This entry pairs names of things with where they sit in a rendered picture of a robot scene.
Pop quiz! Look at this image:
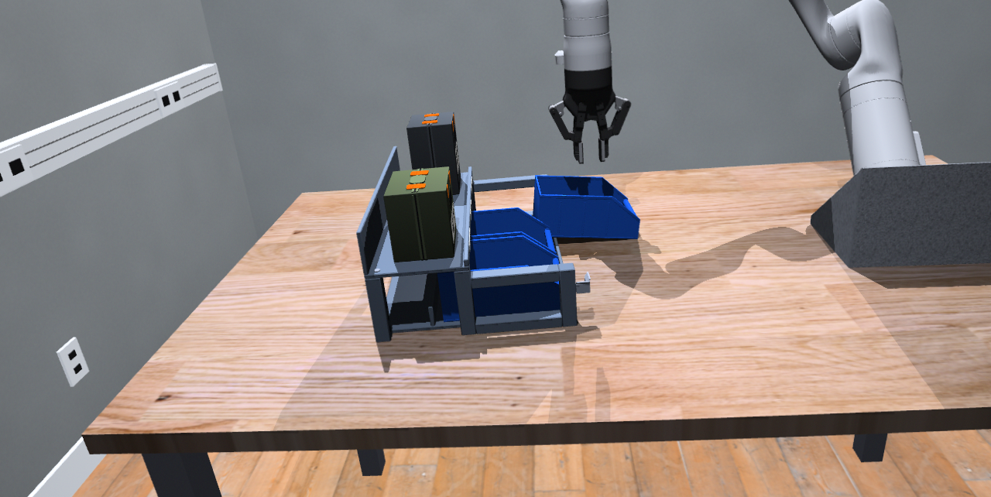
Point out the grey metal shelf rack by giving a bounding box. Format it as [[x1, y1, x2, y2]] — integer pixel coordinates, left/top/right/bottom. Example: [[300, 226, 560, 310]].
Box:
[[356, 146, 590, 342]]

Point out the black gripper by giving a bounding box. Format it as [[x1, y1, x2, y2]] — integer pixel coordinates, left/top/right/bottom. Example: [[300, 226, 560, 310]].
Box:
[[548, 66, 631, 164]]

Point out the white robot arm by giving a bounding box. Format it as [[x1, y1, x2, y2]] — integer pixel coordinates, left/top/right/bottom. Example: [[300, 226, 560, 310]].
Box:
[[555, 0, 926, 176]]

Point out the olive green case with orange latches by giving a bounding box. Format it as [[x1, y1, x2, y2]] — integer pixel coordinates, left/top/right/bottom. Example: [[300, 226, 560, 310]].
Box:
[[383, 166, 457, 262]]

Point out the black case with orange grip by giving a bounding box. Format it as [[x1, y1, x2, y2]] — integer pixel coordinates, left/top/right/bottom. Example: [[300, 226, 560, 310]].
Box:
[[406, 111, 461, 195]]

